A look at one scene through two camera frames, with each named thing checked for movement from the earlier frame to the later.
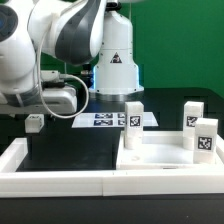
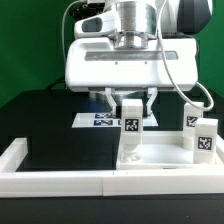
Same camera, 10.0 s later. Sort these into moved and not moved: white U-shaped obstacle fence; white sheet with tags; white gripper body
Moved: white gripper body
Not moved: white U-shaped obstacle fence; white sheet with tags
